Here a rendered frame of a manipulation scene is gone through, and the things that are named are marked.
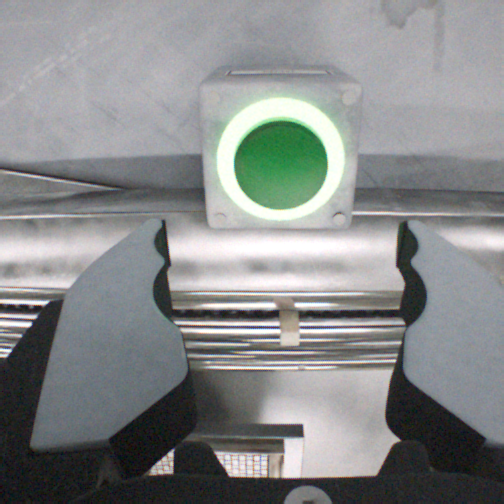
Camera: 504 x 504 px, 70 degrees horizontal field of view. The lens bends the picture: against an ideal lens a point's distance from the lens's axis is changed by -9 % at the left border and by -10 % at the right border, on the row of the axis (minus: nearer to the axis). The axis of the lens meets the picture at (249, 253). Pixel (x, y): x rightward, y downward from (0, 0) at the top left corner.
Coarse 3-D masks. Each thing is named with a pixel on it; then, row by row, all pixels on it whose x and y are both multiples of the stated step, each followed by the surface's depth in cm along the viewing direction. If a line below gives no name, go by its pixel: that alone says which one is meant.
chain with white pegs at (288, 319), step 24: (192, 312) 29; (216, 312) 29; (240, 312) 29; (264, 312) 29; (288, 312) 28; (312, 312) 29; (336, 312) 29; (360, 312) 29; (384, 312) 29; (288, 336) 26
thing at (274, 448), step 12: (216, 444) 29; (228, 444) 29; (240, 444) 29; (252, 444) 29; (264, 444) 29; (276, 444) 29; (168, 456) 31; (252, 456) 30; (264, 456) 30; (276, 456) 30; (156, 468) 31; (276, 468) 30
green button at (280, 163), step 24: (264, 120) 16; (288, 120) 15; (240, 144) 16; (264, 144) 16; (288, 144) 16; (312, 144) 16; (240, 168) 16; (264, 168) 16; (288, 168) 16; (312, 168) 16; (264, 192) 17; (288, 192) 17; (312, 192) 17
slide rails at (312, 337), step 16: (32, 304) 28; (176, 304) 27; (192, 304) 27; (208, 304) 27; (224, 304) 27; (240, 304) 27; (256, 304) 27; (272, 304) 27; (288, 304) 27; (304, 304) 27; (320, 304) 27; (336, 304) 27; (352, 304) 27; (368, 304) 27; (384, 304) 27; (0, 320) 29; (16, 320) 29; (32, 320) 29; (0, 336) 30; (16, 336) 30; (192, 336) 29; (208, 336) 29; (224, 336) 29; (240, 336) 29; (256, 336) 29; (272, 336) 29; (304, 336) 29; (320, 336) 29; (336, 336) 28; (352, 336) 28; (368, 336) 28; (384, 336) 28; (400, 336) 28
